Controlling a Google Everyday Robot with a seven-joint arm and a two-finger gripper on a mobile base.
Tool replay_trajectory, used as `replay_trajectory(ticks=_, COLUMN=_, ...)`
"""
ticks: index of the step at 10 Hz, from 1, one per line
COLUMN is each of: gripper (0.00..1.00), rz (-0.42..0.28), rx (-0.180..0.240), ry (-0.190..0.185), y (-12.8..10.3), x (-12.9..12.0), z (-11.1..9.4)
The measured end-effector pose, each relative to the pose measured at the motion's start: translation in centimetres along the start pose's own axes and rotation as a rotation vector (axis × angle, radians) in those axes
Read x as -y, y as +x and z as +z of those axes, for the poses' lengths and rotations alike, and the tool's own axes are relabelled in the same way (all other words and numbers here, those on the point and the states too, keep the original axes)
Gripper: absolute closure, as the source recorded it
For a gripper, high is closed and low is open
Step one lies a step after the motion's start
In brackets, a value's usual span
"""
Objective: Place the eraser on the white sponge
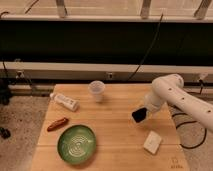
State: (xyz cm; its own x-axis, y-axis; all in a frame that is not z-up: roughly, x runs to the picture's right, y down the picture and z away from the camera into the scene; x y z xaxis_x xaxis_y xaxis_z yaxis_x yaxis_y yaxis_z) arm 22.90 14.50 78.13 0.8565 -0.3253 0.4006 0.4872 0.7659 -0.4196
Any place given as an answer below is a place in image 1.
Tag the white tube bottle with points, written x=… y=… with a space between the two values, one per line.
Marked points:
x=65 y=101

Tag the black object at left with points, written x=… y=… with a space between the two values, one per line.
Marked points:
x=4 y=133

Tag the clear plastic cup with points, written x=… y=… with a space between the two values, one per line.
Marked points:
x=96 y=89

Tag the green ribbed bowl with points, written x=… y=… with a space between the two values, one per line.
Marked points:
x=76 y=144

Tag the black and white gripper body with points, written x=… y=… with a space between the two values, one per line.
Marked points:
x=139 y=115

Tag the reddish brown sausage toy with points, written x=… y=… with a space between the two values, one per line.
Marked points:
x=57 y=124

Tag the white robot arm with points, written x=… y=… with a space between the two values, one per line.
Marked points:
x=169 y=89

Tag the white sponge block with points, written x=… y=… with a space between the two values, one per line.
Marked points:
x=152 y=142

